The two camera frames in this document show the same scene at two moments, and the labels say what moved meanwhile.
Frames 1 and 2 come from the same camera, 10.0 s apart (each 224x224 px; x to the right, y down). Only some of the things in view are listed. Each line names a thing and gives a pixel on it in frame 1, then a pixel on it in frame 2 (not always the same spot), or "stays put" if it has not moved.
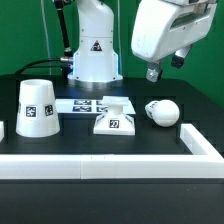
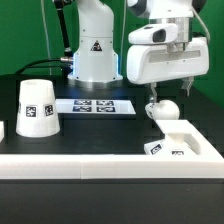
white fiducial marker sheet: [86, 106] stays put
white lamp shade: [37, 112] stays put
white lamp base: [115, 122] to [172, 145]
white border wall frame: [204, 162] stays put
